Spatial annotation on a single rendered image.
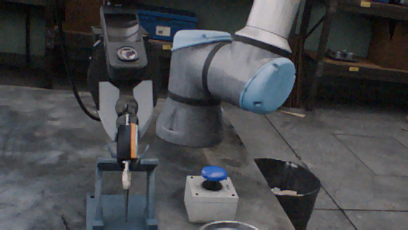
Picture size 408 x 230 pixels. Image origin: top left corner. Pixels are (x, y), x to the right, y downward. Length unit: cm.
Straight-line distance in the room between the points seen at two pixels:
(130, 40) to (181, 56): 38
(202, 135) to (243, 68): 19
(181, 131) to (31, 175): 31
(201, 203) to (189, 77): 34
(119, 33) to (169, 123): 44
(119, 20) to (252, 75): 33
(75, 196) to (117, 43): 28
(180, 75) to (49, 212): 40
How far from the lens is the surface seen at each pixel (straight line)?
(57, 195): 81
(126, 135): 70
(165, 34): 404
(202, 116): 102
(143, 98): 70
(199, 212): 75
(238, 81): 92
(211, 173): 75
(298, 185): 204
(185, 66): 100
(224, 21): 460
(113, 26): 65
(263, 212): 82
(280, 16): 94
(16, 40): 462
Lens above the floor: 119
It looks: 21 degrees down
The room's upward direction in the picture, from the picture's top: 10 degrees clockwise
